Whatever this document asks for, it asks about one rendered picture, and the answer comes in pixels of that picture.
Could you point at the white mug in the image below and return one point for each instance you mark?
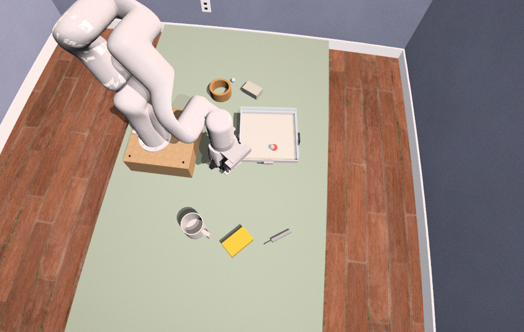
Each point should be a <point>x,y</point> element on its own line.
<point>191,223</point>

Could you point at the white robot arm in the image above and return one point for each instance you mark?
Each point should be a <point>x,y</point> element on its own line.
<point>129,64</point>

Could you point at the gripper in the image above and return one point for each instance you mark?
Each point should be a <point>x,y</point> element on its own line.
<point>218,159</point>

